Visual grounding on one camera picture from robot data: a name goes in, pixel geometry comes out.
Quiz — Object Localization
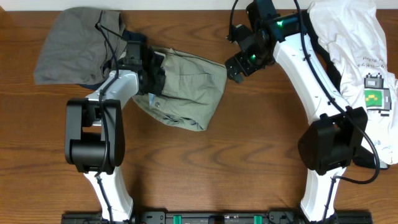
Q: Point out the khaki green shorts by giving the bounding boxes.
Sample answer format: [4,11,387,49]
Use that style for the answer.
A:
[132,47,227,131]

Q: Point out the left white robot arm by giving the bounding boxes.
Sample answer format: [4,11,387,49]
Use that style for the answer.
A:
[61,50,165,223]

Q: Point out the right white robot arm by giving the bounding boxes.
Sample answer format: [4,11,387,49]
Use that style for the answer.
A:
[225,12,373,223]

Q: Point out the folded navy garment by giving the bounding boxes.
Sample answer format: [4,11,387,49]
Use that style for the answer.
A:
[79,30,147,90]

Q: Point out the white printed t-shirt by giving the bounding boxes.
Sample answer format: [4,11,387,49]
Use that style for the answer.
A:
[307,0,398,166]

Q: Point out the black garment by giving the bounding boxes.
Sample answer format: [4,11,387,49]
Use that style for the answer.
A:
[298,9,389,170]

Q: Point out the folded grey garment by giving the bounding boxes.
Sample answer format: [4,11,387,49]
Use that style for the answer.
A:
[34,7,126,85]

